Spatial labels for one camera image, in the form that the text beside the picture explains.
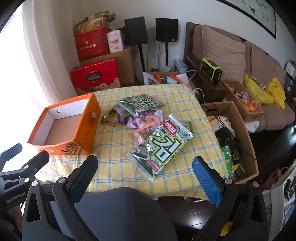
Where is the red collection gift bag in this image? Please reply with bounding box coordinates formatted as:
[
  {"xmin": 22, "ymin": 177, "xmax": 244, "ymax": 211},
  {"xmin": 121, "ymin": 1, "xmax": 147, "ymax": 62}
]
[{"xmin": 70, "ymin": 57, "xmax": 121, "ymax": 95}]

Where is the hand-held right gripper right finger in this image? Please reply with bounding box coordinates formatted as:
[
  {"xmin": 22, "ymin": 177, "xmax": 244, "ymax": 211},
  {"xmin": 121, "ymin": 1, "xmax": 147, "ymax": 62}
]
[{"xmin": 192, "ymin": 156, "xmax": 270, "ymax": 241}]

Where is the orange cardboard box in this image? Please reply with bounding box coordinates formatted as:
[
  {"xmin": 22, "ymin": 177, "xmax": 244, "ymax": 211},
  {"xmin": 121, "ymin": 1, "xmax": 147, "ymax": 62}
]
[{"xmin": 27, "ymin": 93, "xmax": 101, "ymax": 155}]

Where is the yellow plastic bag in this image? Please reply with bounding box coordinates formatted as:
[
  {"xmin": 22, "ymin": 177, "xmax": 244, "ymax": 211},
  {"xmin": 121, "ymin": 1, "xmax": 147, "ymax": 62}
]
[
  {"xmin": 266, "ymin": 77, "xmax": 286, "ymax": 109},
  {"xmin": 243, "ymin": 74, "xmax": 273, "ymax": 105}
]

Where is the purple snack packet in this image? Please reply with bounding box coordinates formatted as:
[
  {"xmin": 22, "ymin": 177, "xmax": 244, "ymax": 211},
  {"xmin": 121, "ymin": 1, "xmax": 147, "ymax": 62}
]
[
  {"xmin": 117, "ymin": 115, "xmax": 133, "ymax": 126},
  {"xmin": 139, "ymin": 109, "xmax": 163, "ymax": 121}
]

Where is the gold snack packet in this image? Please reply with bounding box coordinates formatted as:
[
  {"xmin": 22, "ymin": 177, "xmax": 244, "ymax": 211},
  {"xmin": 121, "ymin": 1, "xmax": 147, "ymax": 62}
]
[{"xmin": 100, "ymin": 109, "xmax": 123, "ymax": 127}]

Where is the red gift box on top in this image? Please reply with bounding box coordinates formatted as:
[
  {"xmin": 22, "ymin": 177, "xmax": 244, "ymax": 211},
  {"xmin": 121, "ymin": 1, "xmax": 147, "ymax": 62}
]
[{"xmin": 74, "ymin": 27, "xmax": 111, "ymax": 62}]

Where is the printed white paper bag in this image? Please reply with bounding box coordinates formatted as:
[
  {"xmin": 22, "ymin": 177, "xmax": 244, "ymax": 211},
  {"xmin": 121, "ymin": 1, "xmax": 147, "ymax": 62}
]
[{"xmin": 265, "ymin": 171, "xmax": 296, "ymax": 233}]

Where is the grey device box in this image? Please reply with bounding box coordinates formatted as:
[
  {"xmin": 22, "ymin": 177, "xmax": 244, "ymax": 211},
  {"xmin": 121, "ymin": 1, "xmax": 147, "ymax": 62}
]
[{"xmin": 174, "ymin": 60, "xmax": 192, "ymax": 72}]

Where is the green seaweed snack packet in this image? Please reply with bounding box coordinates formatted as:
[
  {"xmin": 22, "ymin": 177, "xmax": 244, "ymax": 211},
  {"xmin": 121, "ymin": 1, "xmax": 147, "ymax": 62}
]
[
  {"xmin": 116, "ymin": 94, "xmax": 165, "ymax": 117},
  {"xmin": 127, "ymin": 114, "xmax": 194, "ymax": 181}
]

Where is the green portable radio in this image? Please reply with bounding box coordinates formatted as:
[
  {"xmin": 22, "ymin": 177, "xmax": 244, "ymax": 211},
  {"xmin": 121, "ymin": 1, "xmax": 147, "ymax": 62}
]
[{"xmin": 200, "ymin": 57, "xmax": 223, "ymax": 82}]

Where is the pink tissue pack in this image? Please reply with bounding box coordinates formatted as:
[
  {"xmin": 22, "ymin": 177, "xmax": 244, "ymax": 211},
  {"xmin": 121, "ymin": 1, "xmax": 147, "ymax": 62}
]
[{"xmin": 106, "ymin": 30, "xmax": 123, "ymax": 54}]

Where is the framed wall picture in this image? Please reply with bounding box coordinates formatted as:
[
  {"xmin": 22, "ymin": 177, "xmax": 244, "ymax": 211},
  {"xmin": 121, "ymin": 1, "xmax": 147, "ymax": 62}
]
[{"xmin": 217, "ymin": 0, "xmax": 277, "ymax": 39}]

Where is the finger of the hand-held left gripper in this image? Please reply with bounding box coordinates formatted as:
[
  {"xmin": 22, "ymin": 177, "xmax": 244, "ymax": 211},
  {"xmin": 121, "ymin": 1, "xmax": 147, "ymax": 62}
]
[
  {"xmin": 0, "ymin": 143, "xmax": 23, "ymax": 171},
  {"xmin": 0, "ymin": 151, "xmax": 50, "ymax": 184}
]

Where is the white curtain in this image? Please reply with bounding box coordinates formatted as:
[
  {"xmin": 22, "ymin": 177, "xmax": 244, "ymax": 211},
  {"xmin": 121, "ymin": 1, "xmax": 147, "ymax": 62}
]
[{"xmin": 22, "ymin": 0, "xmax": 78, "ymax": 109}]

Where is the brown paper bag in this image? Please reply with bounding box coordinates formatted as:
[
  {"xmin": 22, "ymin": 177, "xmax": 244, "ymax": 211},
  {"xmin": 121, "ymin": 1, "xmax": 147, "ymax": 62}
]
[{"xmin": 73, "ymin": 12, "xmax": 117, "ymax": 30}]

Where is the yellow checked tablecloth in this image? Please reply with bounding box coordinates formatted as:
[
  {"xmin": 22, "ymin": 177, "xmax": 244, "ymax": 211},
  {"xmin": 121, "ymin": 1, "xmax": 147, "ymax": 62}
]
[{"xmin": 36, "ymin": 84, "xmax": 228, "ymax": 201}]

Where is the cardboard box of snacks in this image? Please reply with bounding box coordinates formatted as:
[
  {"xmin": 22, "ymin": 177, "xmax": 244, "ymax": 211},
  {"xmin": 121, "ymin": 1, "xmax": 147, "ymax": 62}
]
[{"xmin": 221, "ymin": 79, "xmax": 265, "ymax": 122}]

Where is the beige sofa cushion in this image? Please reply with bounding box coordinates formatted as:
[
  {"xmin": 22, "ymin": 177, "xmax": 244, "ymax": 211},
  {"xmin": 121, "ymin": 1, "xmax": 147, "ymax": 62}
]
[
  {"xmin": 201, "ymin": 25, "xmax": 247, "ymax": 78},
  {"xmin": 250, "ymin": 44, "xmax": 287, "ymax": 81}
]

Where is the white plastic bag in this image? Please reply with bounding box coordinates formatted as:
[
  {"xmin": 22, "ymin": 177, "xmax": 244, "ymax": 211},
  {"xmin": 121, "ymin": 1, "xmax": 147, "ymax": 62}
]
[{"xmin": 209, "ymin": 115, "xmax": 235, "ymax": 137}]

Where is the orange snack packet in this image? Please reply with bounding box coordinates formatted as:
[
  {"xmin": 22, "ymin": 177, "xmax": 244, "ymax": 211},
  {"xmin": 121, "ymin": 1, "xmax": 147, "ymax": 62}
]
[{"xmin": 146, "ymin": 118, "xmax": 162, "ymax": 127}]

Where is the large open cardboard box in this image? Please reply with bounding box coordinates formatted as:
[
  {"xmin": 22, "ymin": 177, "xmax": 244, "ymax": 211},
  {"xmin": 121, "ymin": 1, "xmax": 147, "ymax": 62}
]
[{"xmin": 201, "ymin": 101, "xmax": 259, "ymax": 184}]

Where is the brown cardboard box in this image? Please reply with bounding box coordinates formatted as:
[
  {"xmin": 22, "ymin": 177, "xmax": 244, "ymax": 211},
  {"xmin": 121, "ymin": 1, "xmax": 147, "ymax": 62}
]
[{"xmin": 80, "ymin": 45, "xmax": 136, "ymax": 85}]

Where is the black speaker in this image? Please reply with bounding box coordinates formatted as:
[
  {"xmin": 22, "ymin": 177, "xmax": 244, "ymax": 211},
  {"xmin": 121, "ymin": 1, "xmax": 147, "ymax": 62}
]
[
  {"xmin": 124, "ymin": 17, "xmax": 148, "ymax": 46},
  {"xmin": 155, "ymin": 18, "xmax": 179, "ymax": 42}
]

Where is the brown sofa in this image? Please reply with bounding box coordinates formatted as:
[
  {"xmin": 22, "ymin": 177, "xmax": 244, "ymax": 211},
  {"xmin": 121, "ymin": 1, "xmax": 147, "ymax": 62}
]
[{"xmin": 185, "ymin": 22, "xmax": 296, "ymax": 133}]

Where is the pink snack packet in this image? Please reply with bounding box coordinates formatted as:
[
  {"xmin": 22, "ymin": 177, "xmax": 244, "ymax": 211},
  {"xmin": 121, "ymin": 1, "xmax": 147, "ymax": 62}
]
[{"xmin": 133, "ymin": 122, "xmax": 163, "ymax": 141}]

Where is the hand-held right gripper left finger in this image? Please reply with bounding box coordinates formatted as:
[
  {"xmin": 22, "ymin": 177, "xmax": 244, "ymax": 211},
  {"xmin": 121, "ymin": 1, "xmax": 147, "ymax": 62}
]
[{"xmin": 21, "ymin": 155, "xmax": 99, "ymax": 241}]

